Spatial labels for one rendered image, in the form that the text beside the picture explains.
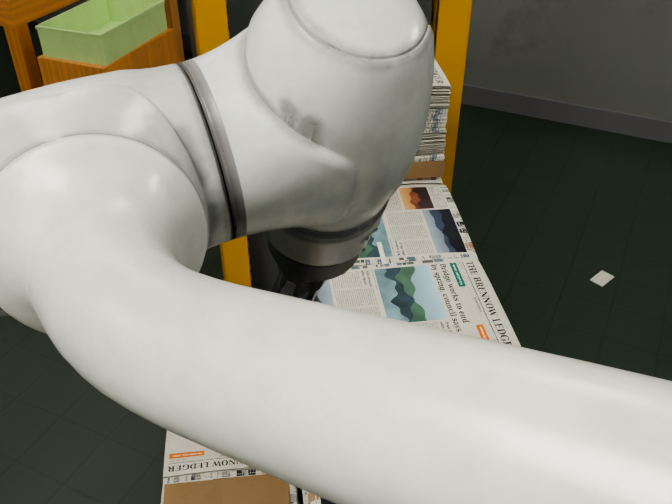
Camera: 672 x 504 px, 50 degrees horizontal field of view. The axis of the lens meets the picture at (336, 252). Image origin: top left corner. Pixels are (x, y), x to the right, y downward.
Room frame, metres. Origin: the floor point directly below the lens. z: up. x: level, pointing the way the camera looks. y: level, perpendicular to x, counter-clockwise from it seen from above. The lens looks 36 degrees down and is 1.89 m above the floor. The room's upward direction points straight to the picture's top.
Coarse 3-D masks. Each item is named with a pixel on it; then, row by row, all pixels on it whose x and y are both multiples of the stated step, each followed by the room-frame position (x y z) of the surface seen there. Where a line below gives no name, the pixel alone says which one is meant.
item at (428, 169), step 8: (440, 160) 1.41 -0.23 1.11; (416, 168) 1.40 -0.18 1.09; (424, 168) 1.41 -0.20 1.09; (432, 168) 1.41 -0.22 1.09; (440, 168) 1.41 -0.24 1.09; (408, 176) 1.40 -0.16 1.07; (416, 176) 1.40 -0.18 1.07; (424, 176) 1.41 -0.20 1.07; (432, 176) 1.41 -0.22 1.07; (440, 176) 1.41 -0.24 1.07
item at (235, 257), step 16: (192, 0) 1.87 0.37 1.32; (208, 0) 1.88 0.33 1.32; (224, 0) 1.88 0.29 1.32; (208, 16) 1.87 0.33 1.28; (224, 16) 1.88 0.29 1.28; (208, 32) 1.87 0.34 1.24; (224, 32) 1.88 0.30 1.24; (208, 48) 1.87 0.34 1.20; (240, 240) 1.88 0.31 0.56; (224, 256) 1.87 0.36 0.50; (240, 256) 1.88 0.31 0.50; (224, 272) 1.87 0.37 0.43; (240, 272) 1.88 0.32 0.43
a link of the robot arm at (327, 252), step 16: (384, 208) 0.40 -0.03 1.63; (368, 224) 0.39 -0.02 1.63; (272, 240) 0.40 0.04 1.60; (288, 240) 0.39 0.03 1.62; (304, 240) 0.38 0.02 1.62; (320, 240) 0.38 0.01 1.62; (336, 240) 0.38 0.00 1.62; (352, 240) 0.39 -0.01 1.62; (368, 240) 0.42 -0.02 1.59; (288, 256) 0.40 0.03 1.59; (304, 256) 0.39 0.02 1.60; (320, 256) 0.39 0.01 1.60; (336, 256) 0.39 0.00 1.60; (352, 256) 0.40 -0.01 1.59
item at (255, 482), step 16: (208, 480) 0.94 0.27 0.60; (224, 480) 0.94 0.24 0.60; (240, 480) 0.94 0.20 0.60; (256, 480) 0.94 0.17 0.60; (272, 480) 0.94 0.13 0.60; (176, 496) 0.90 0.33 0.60; (192, 496) 0.90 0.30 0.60; (208, 496) 0.90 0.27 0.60; (224, 496) 0.90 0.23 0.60; (240, 496) 0.90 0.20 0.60; (256, 496) 0.90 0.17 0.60; (272, 496) 0.90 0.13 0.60; (288, 496) 0.90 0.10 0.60
